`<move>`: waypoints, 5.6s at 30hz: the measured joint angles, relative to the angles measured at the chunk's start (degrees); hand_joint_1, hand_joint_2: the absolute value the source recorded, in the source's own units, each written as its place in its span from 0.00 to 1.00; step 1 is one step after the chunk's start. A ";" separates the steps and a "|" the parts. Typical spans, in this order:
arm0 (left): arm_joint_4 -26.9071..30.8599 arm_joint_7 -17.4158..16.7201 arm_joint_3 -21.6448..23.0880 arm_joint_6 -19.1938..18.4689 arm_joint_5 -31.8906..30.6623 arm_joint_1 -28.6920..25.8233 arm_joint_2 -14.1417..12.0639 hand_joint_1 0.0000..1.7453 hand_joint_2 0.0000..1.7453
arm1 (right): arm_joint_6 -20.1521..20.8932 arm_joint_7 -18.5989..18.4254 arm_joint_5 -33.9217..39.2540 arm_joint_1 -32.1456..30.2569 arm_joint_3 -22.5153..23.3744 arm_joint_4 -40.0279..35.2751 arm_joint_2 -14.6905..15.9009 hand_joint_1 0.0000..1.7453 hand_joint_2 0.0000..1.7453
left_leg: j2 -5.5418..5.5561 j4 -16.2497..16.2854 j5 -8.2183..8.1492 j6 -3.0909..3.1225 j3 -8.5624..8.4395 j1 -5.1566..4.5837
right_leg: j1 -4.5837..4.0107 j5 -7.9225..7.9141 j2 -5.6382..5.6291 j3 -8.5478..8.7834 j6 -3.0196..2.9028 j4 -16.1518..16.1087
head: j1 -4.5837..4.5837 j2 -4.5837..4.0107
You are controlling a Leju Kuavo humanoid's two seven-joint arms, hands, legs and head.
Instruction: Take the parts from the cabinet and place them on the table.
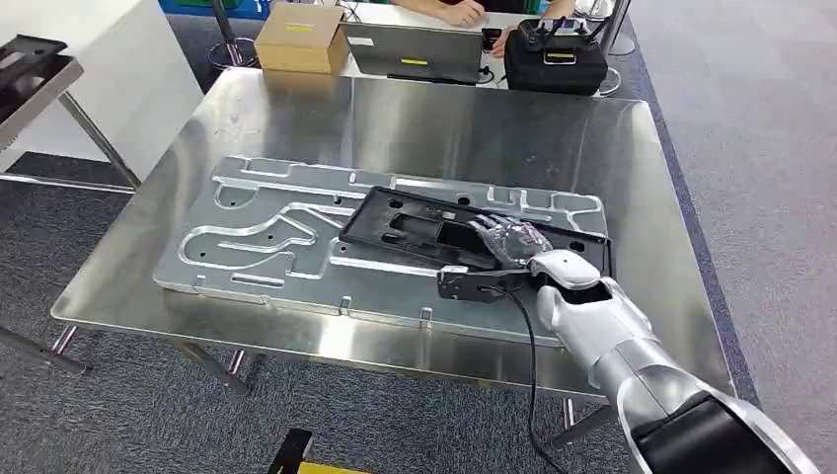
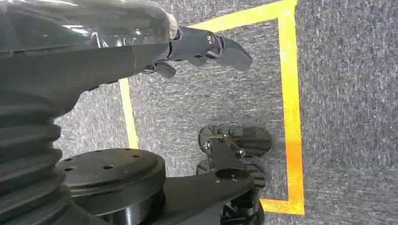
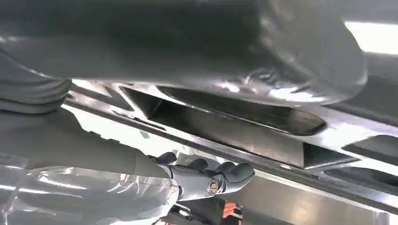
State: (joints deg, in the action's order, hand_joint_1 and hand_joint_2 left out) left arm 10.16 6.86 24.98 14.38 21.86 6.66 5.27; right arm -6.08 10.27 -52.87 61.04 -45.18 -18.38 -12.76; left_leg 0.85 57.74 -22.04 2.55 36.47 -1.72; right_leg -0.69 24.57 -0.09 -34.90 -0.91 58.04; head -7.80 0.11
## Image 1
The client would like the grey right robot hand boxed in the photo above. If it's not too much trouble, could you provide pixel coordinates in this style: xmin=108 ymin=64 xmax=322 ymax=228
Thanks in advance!
xmin=467 ymin=212 xmax=554 ymax=271

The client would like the long black plastic part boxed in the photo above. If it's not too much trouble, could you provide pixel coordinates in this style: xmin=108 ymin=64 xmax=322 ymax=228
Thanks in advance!
xmin=339 ymin=186 xmax=614 ymax=292

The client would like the stainless steel table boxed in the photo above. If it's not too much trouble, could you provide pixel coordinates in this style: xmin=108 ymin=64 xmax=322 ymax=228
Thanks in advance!
xmin=50 ymin=65 xmax=737 ymax=452

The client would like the black carry case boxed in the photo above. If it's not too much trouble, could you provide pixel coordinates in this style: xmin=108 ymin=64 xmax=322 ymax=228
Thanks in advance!
xmin=503 ymin=18 xmax=609 ymax=98

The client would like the person's left hand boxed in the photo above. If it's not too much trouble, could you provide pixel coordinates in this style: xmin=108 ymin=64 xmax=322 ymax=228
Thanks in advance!
xmin=490 ymin=0 xmax=576 ymax=59

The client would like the person's hand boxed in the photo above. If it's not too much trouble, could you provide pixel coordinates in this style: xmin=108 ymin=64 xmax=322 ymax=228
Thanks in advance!
xmin=490 ymin=0 xmax=576 ymax=59
xmin=392 ymin=0 xmax=489 ymax=28

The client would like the grey laptop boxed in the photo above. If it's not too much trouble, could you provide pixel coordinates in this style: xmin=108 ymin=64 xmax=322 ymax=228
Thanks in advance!
xmin=341 ymin=21 xmax=489 ymax=86

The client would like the black remote controller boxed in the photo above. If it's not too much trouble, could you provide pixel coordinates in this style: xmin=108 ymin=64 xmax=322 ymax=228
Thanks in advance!
xmin=519 ymin=16 xmax=606 ymax=53

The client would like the person's right hand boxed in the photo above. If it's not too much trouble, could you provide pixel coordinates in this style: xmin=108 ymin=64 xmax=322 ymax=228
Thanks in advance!
xmin=392 ymin=0 xmax=489 ymax=28

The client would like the machined metal fixture plate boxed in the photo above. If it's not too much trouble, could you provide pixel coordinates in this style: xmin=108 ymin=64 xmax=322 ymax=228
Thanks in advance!
xmin=153 ymin=155 xmax=609 ymax=348

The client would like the white desk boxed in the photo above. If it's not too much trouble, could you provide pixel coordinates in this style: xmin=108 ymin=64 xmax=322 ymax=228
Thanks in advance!
xmin=340 ymin=0 xmax=623 ymax=100

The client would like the brown cardboard box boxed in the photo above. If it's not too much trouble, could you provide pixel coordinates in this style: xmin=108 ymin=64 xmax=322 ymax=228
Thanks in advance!
xmin=253 ymin=1 xmax=351 ymax=76

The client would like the blue box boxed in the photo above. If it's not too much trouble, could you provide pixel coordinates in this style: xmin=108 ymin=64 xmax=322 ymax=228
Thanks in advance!
xmin=160 ymin=0 xmax=272 ymax=20

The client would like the grey metal side table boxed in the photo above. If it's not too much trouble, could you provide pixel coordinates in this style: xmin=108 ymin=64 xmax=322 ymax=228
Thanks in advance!
xmin=0 ymin=55 xmax=142 ymax=196

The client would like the black wrist bracket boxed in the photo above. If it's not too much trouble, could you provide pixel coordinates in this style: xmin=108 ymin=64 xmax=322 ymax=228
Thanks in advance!
xmin=436 ymin=265 xmax=534 ymax=303

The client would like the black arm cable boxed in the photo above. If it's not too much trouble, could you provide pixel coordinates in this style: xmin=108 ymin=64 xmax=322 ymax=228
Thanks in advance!
xmin=480 ymin=284 xmax=571 ymax=474

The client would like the chrome stanchion post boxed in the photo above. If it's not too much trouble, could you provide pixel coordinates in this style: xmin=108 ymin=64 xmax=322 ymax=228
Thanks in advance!
xmin=574 ymin=0 xmax=637 ymax=98

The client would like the black stanchion post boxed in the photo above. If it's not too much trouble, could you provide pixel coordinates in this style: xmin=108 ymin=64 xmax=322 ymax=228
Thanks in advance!
xmin=207 ymin=0 xmax=261 ymax=70

